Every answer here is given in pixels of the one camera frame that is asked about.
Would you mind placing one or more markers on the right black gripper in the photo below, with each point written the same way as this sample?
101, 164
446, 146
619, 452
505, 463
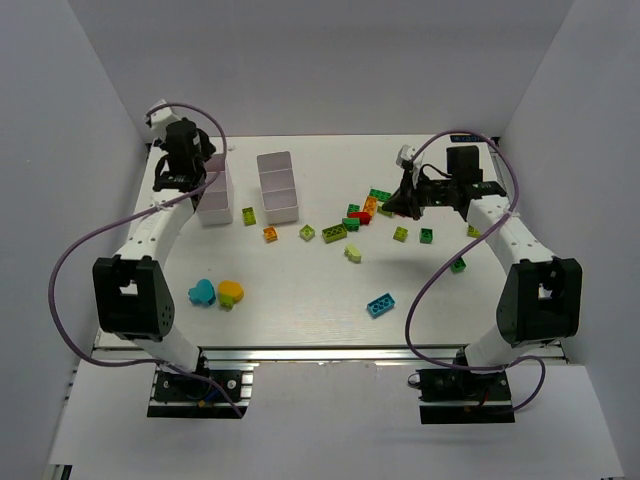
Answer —
417, 190

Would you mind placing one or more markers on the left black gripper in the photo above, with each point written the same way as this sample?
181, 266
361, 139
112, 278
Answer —
175, 181

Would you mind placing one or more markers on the lime lego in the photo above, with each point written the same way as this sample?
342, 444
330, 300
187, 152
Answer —
383, 211
473, 232
248, 216

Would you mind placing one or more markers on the red rounded lego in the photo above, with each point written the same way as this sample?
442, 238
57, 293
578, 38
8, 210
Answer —
363, 217

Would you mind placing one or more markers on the dark green lego brick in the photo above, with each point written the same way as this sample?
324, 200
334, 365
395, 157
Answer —
351, 224

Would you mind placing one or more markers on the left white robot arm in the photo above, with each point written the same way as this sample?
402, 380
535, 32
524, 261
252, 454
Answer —
133, 299

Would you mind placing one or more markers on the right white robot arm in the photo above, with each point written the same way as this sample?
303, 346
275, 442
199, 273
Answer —
541, 298

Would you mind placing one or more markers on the green lego brick top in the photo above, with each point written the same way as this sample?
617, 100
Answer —
380, 195

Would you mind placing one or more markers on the lime lego brick right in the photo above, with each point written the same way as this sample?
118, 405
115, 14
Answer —
400, 234

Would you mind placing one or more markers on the orange 2x3 lego brick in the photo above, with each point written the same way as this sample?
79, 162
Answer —
370, 206

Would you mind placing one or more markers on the green lego brick middle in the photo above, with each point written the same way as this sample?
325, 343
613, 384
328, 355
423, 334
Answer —
426, 236

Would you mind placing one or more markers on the left white divided container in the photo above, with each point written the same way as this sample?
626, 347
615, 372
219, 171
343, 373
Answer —
216, 205

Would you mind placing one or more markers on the white divided container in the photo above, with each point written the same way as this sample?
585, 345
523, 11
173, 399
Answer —
216, 205
278, 188

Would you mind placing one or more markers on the small green lego pile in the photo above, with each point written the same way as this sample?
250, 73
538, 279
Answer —
353, 210

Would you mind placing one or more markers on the pale green lego piece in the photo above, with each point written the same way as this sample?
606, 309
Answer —
352, 253

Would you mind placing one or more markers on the lime 2x3 lego brick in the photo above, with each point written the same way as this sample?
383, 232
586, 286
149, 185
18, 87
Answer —
334, 233

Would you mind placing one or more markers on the green lego lower right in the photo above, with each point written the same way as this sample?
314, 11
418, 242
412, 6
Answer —
458, 266

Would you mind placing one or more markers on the right white divided container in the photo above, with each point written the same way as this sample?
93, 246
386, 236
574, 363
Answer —
278, 188

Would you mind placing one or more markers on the blue 2x3 lego brick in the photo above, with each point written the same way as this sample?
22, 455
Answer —
380, 305

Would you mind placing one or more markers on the orange small lego brick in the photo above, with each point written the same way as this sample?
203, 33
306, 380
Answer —
270, 234

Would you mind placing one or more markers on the blue heart lego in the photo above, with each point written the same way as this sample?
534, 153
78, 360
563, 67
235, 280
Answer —
203, 293

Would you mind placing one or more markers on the yellow heart lego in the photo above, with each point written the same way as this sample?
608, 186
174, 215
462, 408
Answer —
229, 294

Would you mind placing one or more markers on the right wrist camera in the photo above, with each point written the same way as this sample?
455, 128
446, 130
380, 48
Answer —
405, 157

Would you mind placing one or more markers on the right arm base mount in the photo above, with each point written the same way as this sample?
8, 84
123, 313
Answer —
455, 397

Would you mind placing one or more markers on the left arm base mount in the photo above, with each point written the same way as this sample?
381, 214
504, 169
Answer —
217, 390

